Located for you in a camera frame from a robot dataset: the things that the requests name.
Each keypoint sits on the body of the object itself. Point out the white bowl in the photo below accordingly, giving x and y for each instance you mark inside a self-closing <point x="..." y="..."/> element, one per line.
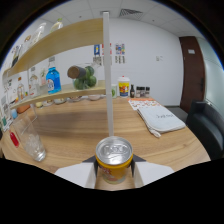
<point x="94" y="97"/>

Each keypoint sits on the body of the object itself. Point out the yellow red lidded cup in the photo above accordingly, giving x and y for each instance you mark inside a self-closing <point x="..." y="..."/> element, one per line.
<point x="124" y="87"/>

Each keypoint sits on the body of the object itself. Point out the multicolour wall poster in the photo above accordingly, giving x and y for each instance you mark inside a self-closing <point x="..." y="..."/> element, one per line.
<point x="120" y="48"/>

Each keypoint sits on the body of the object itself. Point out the blue wall poster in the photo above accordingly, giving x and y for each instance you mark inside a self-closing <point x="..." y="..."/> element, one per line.
<point x="96" y="50"/>

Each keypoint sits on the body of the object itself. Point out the dark wooden muddler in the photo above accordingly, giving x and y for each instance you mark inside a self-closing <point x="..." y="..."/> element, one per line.
<point x="76" y="72"/>

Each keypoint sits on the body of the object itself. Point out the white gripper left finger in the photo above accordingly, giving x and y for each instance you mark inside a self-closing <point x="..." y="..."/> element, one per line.
<point x="76" y="175"/>

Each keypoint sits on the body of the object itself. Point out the clear bottle orange cap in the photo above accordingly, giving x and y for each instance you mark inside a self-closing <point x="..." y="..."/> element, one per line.
<point x="20" y="91"/>

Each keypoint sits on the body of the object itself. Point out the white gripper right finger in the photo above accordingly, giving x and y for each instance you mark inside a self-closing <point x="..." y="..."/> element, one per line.
<point x="151" y="173"/>

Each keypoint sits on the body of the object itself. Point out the glass jar of limes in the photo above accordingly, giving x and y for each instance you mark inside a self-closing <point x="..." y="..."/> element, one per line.
<point x="88" y="80"/>

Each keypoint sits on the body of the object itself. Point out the yellow juice can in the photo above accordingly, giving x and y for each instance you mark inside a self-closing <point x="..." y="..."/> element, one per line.
<point x="114" y="156"/>

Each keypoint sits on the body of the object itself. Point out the brown door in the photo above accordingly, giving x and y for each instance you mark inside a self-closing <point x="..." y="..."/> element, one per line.
<point x="191" y="70"/>

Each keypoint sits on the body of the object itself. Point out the clear glass with ice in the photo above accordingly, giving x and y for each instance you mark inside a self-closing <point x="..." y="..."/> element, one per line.
<point x="31" y="143"/>

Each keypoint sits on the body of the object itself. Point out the orange patterned paper mat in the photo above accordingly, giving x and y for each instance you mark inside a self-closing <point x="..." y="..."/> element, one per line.
<point x="143" y="102"/>

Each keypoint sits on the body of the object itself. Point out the white frame wooden shelf rack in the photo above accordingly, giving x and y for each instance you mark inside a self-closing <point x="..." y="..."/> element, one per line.
<point x="66" y="40"/>

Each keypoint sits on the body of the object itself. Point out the blue liquor bottle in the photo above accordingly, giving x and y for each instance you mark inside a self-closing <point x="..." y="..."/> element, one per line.
<point x="53" y="80"/>

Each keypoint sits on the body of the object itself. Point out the black armchair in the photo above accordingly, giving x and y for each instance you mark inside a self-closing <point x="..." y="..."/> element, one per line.
<point x="206" y="130"/>

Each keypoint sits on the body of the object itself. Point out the clear bottle red label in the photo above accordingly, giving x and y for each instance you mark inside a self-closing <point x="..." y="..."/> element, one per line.
<point x="33" y="85"/>

